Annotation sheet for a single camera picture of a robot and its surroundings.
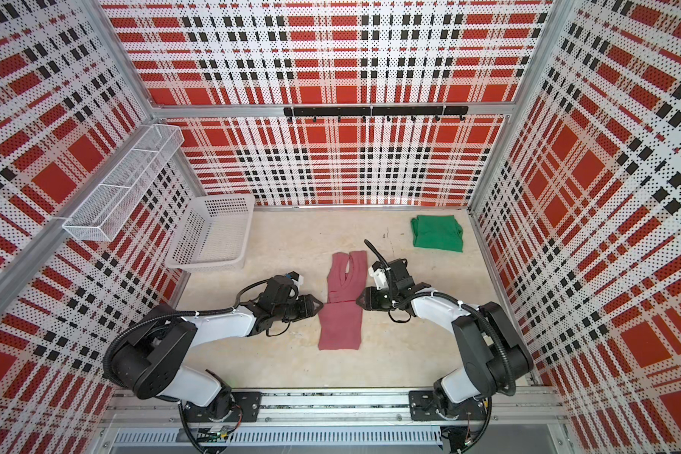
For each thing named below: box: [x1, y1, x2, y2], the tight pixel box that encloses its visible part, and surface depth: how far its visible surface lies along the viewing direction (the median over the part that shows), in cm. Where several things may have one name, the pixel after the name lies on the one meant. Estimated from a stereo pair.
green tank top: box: [411, 214, 464, 253], surface depth 112 cm
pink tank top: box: [318, 250, 367, 351], surface depth 93 cm
